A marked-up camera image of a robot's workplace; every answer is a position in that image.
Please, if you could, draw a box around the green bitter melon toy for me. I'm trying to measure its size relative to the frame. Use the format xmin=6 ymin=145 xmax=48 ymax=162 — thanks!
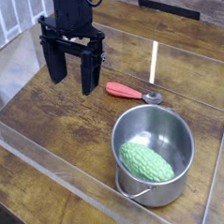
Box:
xmin=120 ymin=142 xmax=175 ymax=182

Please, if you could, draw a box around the orange handled metal spoon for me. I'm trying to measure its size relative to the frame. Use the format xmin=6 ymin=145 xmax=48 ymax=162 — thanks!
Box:
xmin=106 ymin=82 xmax=164 ymax=105

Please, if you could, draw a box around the black wall strip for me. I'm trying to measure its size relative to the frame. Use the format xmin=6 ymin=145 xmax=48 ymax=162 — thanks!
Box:
xmin=137 ymin=0 xmax=201 ymax=21

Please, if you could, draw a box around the black cable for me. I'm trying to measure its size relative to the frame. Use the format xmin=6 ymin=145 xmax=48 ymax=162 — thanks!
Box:
xmin=83 ymin=0 xmax=107 ymax=8

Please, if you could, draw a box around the stainless steel pot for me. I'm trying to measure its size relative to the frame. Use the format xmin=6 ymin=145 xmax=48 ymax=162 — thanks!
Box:
xmin=111 ymin=105 xmax=195 ymax=207

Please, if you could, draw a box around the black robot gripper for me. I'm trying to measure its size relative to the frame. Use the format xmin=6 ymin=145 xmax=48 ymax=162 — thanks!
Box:
xmin=37 ymin=0 xmax=105 ymax=96

